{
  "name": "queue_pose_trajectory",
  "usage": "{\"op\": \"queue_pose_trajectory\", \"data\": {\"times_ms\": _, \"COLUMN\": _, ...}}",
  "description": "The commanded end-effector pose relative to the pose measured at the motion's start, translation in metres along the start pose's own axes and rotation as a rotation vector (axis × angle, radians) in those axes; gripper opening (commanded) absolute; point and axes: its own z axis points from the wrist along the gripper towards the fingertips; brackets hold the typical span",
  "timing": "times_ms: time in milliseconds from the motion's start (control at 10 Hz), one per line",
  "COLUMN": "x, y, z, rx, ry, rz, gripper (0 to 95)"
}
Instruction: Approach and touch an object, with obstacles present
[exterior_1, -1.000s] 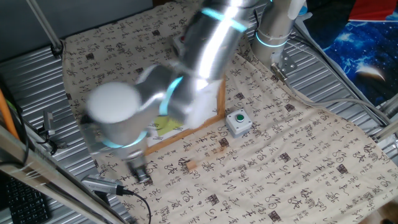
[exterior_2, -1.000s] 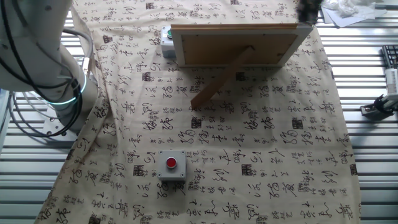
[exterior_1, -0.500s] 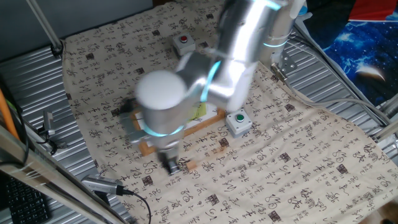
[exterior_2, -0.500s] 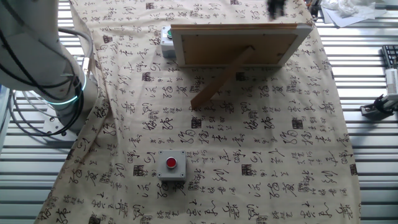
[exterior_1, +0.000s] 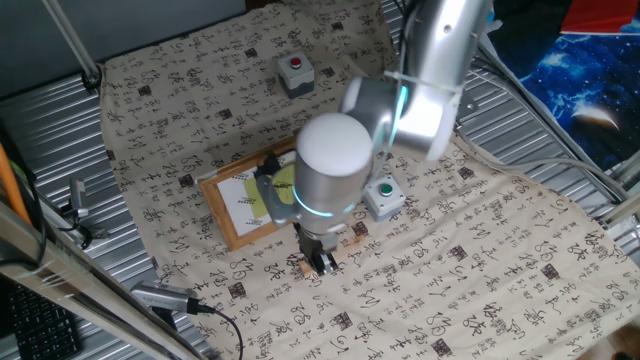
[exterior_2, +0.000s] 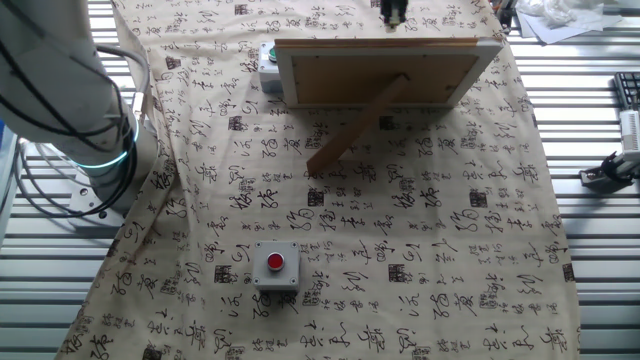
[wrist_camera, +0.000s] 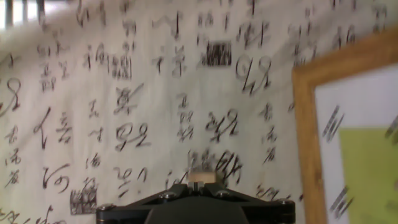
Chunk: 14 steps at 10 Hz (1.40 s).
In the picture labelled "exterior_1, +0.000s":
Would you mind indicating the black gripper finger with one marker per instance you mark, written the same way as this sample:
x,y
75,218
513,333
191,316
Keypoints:
x,y
318,264
331,262

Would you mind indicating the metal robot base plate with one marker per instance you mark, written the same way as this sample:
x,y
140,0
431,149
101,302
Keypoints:
x,y
470,105

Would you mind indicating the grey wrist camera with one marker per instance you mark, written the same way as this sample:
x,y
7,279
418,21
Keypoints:
x,y
272,200

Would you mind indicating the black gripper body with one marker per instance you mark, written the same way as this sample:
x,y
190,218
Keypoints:
x,y
320,245

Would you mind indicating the grey box with red button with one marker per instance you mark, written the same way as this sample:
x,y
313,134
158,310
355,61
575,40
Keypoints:
x,y
295,82

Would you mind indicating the aluminium frame profile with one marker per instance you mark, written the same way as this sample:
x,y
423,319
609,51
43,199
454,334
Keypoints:
x,y
625,210

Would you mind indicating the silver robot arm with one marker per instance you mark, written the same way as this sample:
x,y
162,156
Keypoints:
x,y
330,165

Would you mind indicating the grey box with green button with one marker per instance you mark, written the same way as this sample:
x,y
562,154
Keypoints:
x,y
387,207

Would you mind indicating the wooden picture frame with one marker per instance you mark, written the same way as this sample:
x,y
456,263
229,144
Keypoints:
x,y
223,220

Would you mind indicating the silver ribbed camera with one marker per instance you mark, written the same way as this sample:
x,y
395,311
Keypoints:
x,y
160,295

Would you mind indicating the beige calligraphy print cloth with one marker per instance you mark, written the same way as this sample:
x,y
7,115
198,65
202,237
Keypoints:
x,y
425,300

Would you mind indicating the white tape piece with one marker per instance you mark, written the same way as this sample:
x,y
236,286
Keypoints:
x,y
207,176

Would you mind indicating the red sheet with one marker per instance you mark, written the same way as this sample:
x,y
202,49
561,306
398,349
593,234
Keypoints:
x,y
600,15

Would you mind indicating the blue space print poster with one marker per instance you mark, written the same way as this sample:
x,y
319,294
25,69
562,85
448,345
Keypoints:
x,y
575,85

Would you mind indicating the aluminium beam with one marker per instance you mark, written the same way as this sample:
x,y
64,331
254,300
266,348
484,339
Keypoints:
x,y
50,260

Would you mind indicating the grey metal pole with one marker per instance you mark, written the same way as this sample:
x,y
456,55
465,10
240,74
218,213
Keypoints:
x,y
70,40

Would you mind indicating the black keyboard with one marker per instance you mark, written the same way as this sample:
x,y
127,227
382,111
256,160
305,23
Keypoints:
x,y
40,325

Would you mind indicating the small wooden block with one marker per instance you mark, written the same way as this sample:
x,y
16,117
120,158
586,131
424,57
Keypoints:
x,y
305,272

